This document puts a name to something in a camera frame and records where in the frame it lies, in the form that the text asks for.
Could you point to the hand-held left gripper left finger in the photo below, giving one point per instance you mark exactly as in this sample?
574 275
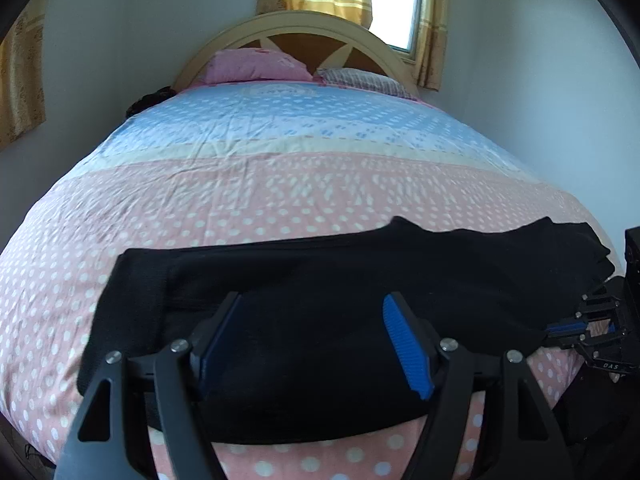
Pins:
219 345

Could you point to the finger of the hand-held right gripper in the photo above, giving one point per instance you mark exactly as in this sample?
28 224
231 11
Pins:
600 302
565 330

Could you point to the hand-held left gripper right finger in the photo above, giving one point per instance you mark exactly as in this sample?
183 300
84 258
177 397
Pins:
407 350

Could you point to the black pants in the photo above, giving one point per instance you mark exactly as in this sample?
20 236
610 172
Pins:
300 300

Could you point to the pink blue polka dot bedsheet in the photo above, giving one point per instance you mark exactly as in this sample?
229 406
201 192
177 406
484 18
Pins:
250 190

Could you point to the dark cloth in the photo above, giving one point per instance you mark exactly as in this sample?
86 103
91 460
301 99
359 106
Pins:
147 102

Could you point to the striped pillow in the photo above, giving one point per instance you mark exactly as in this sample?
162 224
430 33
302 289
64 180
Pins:
360 80

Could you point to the pink pillow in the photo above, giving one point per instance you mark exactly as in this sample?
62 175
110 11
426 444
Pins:
255 65

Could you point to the cream and brown headboard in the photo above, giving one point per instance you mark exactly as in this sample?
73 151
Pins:
300 42

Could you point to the yellow patterned curtain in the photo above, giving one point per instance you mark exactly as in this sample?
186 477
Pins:
20 85

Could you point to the window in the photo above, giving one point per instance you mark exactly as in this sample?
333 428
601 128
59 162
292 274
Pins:
395 5

